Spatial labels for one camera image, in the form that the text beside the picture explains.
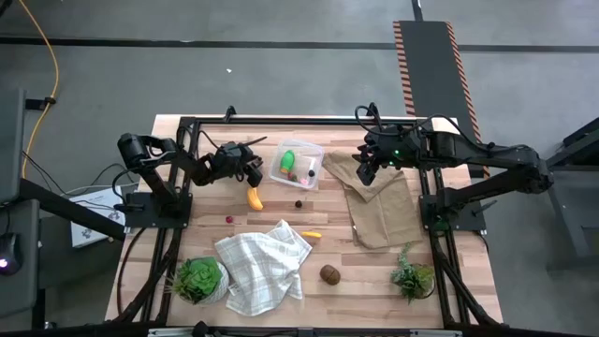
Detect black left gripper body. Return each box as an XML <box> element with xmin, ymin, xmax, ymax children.
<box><xmin>212</xmin><ymin>139</ymin><xmax>265</xmax><ymax>189</ymax></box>

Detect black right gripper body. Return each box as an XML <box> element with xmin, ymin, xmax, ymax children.
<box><xmin>356</xmin><ymin>128</ymin><xmax>393</xmax><ymax>187</ymax></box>

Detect green toy cucumber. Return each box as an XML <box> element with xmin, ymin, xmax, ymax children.
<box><xmin>279</xmin><ymin>149</ymin><xmax>297</xmax><ymax>175</ymax></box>

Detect yellow toy banana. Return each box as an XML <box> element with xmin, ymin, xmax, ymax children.
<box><xmin>246</xmin><ymin>186</ymin><xmax>264</xmax><ymax>212</ymax></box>

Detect clear plastic tupperware container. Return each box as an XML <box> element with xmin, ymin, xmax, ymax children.
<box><xmin>269</xmin><ymin>137</ymin><xmax>325</xmax><ymax>190</ymax></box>

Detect white checked dish towel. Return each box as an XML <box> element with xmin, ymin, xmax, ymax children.
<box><xmin>213</xmin><ymin>218</ymin><xmax>314</xmax><ymax>317</ymax></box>

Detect brown toy kiwi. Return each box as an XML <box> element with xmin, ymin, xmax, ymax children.
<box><xmin>319</xmin><ymin>264</ymin><xmax>343</xmax><ymax>286</ymax></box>

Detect brown burlap cloth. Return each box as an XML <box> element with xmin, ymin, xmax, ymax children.
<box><xmin>321</xmin><ymin>150</ymin><xmax>426</xmax><ymax>250</ymax></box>

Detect black mat with striped edges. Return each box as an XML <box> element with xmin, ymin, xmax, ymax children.
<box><xmin>392</xmin><ymin>20</ymin><xmax>491</xmax><ymax>179</ymax></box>

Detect small grey-green potted plant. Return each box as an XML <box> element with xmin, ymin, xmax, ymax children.
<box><xmin>389</xmin><ymin>242</ymin><xmax>436</xmax><ymax>305</ymax></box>

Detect green succulent in white pot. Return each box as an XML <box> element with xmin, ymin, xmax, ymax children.
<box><xmin>170</xmin><ymin>256</ymin><xmax>231</xmax><ymax>307</ymax></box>

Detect white printed booklet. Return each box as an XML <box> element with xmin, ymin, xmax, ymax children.
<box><xmin>69</xmin><ymin>185</ymin><xmax>127</xmax><ymax>249</ymax></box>

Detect black diagonal support beam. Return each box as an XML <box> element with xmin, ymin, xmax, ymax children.
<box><xmin>18</xmin><ymin>179</ymin><xmax>127</xmax><ymax>242</ymax></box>

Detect dark grey metal cart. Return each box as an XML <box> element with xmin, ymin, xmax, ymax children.
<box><xmin>545</xmin><ymin>116</ymin><xmax>599</xmax><ymax>289</ymax></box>

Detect grey panel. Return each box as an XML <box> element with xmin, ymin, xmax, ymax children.
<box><xmin>0</xmin><ymin>88</ymin><xmax>27</xmax><ymax>206</ymax></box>

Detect black crossbar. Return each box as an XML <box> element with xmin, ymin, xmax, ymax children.
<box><xmin>0</xmin><ymin>325</ymin><xmax>599</xmax><ymax>337</ymax></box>

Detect grey desk pad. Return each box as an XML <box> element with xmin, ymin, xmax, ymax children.
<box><xmin>0</xmin><ymin>198</ymin><xmax>43</xmax><ymax>319</ymax></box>

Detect black computer mouse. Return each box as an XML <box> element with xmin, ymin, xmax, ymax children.
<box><xmin>0</xmin><ymin>232</ymin><xmax>23</xmax><ymax>276</ymax></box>

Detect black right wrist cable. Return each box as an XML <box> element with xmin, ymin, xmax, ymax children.
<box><xmin>354</xmin><ymin>103</ymin><xmax>474</xmax><ymax>141</ymax></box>

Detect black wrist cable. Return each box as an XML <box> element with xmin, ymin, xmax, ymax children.
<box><xmin>180</xmin><ymin>125</ymin><xmax>226</xmax><ymax>155</ymax></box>
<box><xmin>354</xmin><ymin>103</ymin><xmax>474</xmax><ymax>141</ymax></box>

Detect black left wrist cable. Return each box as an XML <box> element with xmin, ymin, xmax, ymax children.
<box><xmin>180</xmin><ymin>125</ymin><xmax>226</xmax><ymax>155</ymax></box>

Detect black aluminium table frame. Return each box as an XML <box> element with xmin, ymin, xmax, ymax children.
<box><xmin>106</xmin><ymin>114</ymin><xmax>505</xmax><ymax>328</ymax></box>

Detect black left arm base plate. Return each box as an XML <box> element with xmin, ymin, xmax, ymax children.
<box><xmin>124</xmin><ymin>192</ymin><xmax>194</xmax><ymax>230</ymax></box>

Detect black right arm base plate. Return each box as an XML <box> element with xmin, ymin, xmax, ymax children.
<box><xmin>419</xmin><ymin>194</ymin><xmax>488</xmax><ymax>233</ymax></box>

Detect dark brown hose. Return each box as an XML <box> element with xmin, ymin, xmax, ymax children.
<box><xmin>116</xmin><ymin>227</ymin><xmax>147</xmax><ymax>315</ymax></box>

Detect silver bracket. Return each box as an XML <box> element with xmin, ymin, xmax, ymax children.
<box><xmin>409</xmin><ymin>329</ymin><xmax>464</xmax><ymax>337</ymax></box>
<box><xmin>148</xmin><ymin>327</ymin><xmax>202</xmax><ymax>337</ymax></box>

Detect black floor cable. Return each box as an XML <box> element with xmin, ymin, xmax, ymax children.
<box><xmin>21</xmin><ymin>149</ymin><xmax>138</xmax><ymax>198</ymax></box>

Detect yellow cable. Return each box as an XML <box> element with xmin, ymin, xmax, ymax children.
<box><xmin>18</xmin><ymin>0</ymin><xmax>61</xmax><ymax>179</ymax></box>

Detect black cable clip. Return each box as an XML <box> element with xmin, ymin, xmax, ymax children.
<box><xmin>25</xmin><ymin>95</ymin><xmax>57</xmax><ymax>111</ymax></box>

